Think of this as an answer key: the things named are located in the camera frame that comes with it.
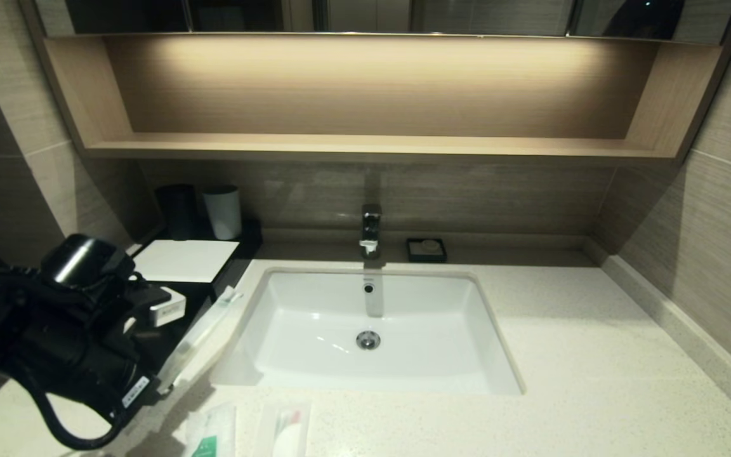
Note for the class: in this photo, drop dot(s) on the black cup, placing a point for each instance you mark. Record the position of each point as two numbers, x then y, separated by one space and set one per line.
176 212

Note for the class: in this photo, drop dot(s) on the black amenity box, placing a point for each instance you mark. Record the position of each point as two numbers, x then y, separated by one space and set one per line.
245 251

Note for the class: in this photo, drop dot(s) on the black soap dish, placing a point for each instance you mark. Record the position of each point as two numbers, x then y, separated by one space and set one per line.
413 254

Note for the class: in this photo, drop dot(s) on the clear packet with red item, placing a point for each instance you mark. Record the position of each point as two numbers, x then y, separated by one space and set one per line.
286 431

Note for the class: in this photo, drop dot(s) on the chrome sink drain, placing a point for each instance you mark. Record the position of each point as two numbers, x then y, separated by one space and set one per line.
368 340

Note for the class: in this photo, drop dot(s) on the mirror cabinet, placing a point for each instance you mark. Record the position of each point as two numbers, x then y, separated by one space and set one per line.
467 16

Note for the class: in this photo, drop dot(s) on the clear sachet with green print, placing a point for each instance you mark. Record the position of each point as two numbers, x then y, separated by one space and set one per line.
210 438

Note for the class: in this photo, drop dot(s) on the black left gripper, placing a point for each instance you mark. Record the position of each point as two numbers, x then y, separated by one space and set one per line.
80 355

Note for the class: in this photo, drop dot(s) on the chrome faucet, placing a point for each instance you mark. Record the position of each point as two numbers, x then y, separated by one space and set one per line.
370 228

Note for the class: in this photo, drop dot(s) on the round soap bar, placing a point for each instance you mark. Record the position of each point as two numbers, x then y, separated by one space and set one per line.
429 245

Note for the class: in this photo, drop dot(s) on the white sink basin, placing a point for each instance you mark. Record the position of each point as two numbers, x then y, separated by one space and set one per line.
315 330

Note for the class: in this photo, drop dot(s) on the white cup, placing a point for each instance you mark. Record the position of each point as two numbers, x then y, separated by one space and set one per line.
223 212

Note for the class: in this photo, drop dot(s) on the wooden wall shelf niche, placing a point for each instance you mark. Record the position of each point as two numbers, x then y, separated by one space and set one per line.
372 146

